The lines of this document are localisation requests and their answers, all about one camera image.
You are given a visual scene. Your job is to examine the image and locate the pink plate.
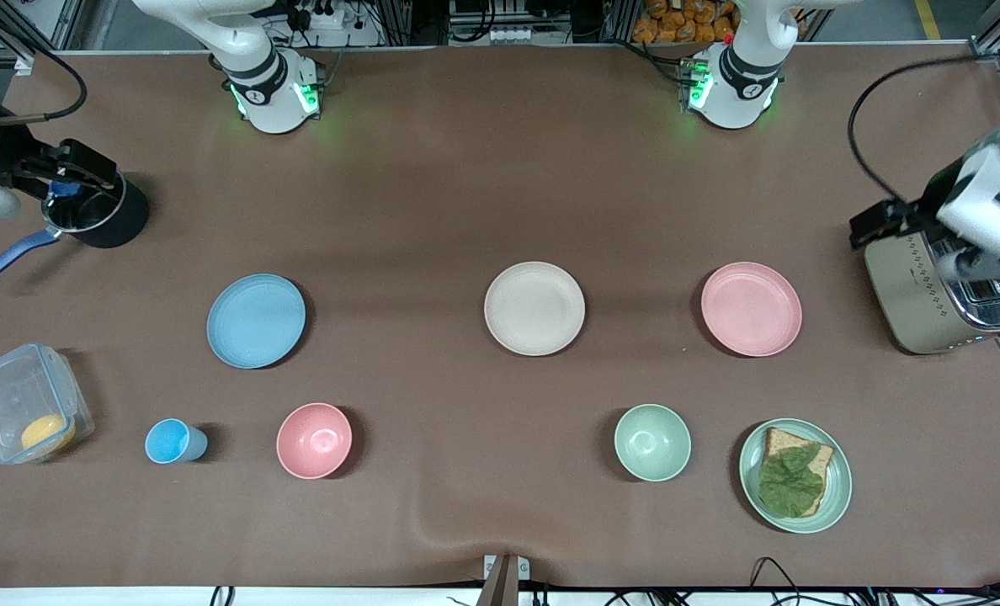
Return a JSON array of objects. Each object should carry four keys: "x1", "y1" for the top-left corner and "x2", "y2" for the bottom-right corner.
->
[{"x1": 700, "y1": 262, "x2": 804, "y2": 358}]

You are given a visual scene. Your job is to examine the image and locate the blue plate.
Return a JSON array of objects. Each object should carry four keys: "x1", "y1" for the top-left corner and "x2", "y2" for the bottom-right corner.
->
[{"x1": 206, "y1": 274, "x2": 307, "y2": 369}]

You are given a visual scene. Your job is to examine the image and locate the beige steel toaster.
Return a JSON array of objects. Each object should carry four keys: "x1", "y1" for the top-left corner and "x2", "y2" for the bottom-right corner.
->
[{"x1": 864, "y1": 231, "x2": 1000, "y2": 356}]

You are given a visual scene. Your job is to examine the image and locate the clear plastic container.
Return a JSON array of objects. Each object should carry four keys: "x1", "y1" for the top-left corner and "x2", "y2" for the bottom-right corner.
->
[{"x1": 0, "y1": 342, "x2": 95, "y2": 466}]

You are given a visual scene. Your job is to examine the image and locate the brown bread slice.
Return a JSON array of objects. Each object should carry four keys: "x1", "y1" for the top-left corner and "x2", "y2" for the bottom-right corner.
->
[{"x1": 761, "y1": 427, "x2": 836, "y2": 518}]

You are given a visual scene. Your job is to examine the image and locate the orange round fruit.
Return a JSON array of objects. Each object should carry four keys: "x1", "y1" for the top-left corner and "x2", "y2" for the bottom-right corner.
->
[{"x1": 20, "y1": 414, "x2": 76, "y2": 455}]

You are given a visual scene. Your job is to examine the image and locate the green plate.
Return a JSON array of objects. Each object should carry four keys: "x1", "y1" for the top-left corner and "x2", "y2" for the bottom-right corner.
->
[{"x1": 738, "y1": 417, "x2": 853, "y2": 534}]

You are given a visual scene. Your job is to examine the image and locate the green lettuce leaf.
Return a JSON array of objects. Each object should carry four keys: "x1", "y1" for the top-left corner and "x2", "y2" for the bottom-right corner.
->
[{"x1": 758, "y1": 444, "x2": 826, "y2": 518}]

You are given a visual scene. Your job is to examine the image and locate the white power strip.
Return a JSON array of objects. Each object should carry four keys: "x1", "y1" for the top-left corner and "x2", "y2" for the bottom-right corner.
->
[{"x1": 294, "y1": 0, "x2": 349, "y2": 30}]

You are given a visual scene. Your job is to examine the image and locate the bag of orange buns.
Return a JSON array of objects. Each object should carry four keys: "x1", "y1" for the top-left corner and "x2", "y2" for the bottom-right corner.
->
[{"x1": 632, "y1": 0, "x2": 741, "y2": 45}]

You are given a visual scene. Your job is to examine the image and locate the blue cup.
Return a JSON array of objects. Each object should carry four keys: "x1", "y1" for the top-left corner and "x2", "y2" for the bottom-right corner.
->
[{"x1": 145, "y1": 418, "x2": 209, "y2": 465}]

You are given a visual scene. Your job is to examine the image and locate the green bowl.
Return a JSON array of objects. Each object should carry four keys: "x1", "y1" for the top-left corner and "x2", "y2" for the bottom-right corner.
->
[{"x1": 614, "y1": 404, "x2": 693, "y2": 483}]

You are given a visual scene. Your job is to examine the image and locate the pink bowl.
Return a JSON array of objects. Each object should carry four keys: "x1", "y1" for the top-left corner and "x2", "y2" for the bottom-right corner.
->
[{"x1": 276, "y1": 402, "x2": 354, "y2": 481}]

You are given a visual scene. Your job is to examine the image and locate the beige plate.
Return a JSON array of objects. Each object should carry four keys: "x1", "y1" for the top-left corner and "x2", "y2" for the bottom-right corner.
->
[{"x1": 483, "y1": 261, "x2": 587, "y2": 357}]

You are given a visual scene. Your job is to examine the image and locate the black saucepan blue handle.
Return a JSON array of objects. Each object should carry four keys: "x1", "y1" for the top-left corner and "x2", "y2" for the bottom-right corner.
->
[{"x1": 0, "y1": 164, "x2": 150, "y2": 290}]

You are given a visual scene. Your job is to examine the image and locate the black cable loop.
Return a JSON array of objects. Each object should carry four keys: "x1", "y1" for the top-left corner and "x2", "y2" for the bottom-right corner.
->
[{"x1": 748, "y1": 555, "x2": 804, "y2": 606}]

